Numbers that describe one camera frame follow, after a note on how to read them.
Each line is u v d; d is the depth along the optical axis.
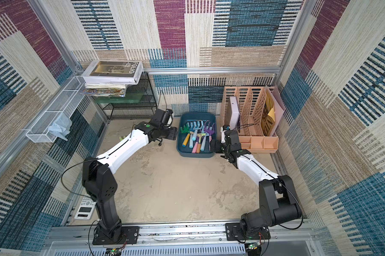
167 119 0.71
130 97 0.98
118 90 0.81
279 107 0.84
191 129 1.11
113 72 0.83
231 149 0.69
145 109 1.19
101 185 0.48
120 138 1.07
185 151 1.00
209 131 1.08
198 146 1.02
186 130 1.10
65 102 0.82
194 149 1.00
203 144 1.03
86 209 0.81
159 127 0.65
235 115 0.95
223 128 0.82
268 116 0.85
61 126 0.67
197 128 1.11
